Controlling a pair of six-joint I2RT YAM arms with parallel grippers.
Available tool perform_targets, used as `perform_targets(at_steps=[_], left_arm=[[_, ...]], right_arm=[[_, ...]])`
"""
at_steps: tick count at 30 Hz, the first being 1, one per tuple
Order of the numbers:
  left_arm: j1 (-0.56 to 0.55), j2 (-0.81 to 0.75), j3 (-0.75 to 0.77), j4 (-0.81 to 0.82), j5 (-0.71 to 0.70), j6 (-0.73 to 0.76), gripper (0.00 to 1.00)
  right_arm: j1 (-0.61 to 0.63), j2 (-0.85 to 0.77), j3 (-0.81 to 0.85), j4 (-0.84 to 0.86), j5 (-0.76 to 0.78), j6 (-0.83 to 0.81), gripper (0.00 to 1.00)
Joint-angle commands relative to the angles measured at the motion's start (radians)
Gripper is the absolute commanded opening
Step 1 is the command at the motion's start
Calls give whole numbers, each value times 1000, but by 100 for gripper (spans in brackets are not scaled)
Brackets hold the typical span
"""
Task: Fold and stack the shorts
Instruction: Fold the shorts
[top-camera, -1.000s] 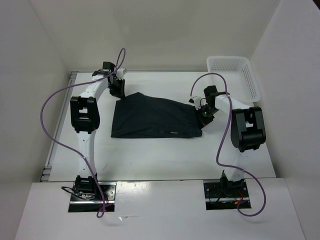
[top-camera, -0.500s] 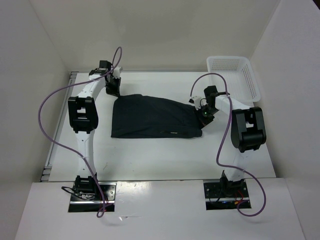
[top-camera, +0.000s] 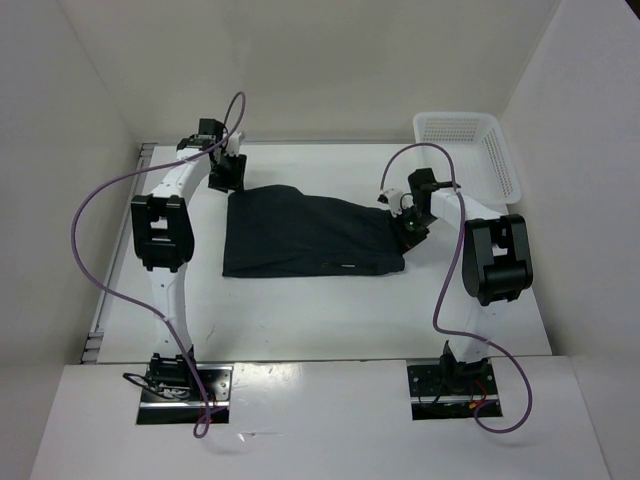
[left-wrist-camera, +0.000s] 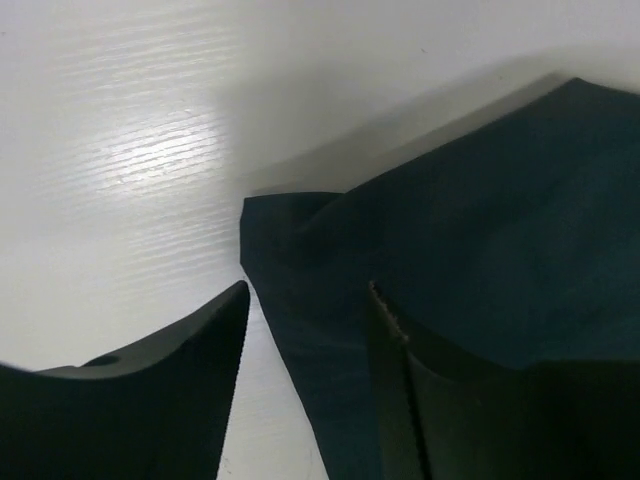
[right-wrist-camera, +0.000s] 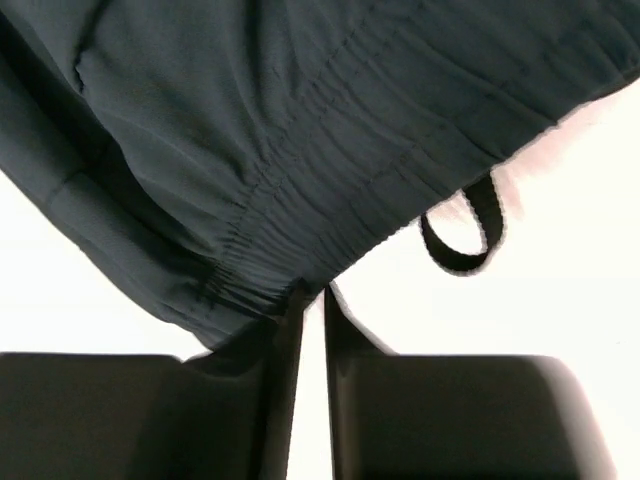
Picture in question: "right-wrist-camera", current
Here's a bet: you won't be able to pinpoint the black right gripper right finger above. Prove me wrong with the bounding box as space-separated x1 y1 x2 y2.
324 287 616 479

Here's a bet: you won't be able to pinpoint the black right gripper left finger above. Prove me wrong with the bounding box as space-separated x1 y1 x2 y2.
1 289 304 479

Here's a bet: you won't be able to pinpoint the dark navy shorts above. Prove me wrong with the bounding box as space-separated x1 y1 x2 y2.
1 1 639 346

